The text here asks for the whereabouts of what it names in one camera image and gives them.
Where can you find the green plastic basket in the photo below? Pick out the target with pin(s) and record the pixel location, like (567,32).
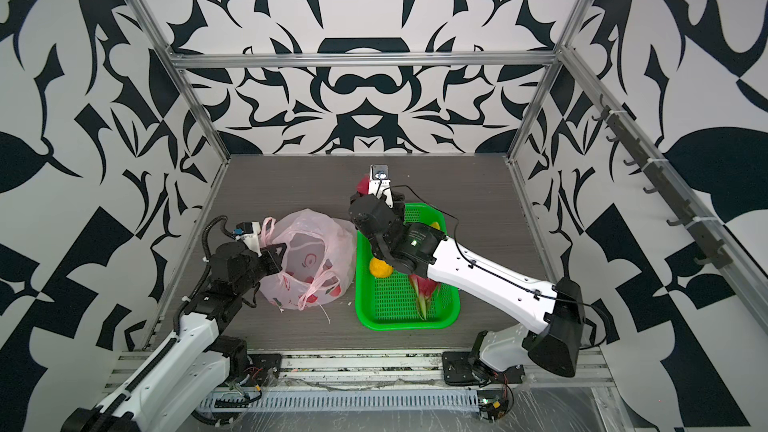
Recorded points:
(391,303)

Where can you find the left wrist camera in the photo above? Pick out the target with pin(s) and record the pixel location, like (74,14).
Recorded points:
(250,234)

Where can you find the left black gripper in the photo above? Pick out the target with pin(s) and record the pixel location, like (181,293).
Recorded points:
(272,259)

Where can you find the white slotted cable duct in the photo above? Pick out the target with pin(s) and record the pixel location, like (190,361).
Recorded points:
(458,400)

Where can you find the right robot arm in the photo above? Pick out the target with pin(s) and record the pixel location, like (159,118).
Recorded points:
(550,316)

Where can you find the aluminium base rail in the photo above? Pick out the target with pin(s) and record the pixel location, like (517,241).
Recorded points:
(349,368)

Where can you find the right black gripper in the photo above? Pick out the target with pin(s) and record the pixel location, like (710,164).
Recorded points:
(356,218)

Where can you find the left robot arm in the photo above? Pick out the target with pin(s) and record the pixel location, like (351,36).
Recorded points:
(196,357)

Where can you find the yellow orange fruit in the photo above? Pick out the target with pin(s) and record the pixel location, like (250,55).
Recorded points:
(380,269)

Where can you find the small electronics board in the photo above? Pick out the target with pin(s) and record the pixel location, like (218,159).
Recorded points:
(494,404)

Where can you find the pink knotted plastic bag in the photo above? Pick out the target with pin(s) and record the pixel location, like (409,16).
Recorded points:
(318,266)

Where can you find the aluminium frame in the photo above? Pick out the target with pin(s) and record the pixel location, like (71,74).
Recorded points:
(743,275)

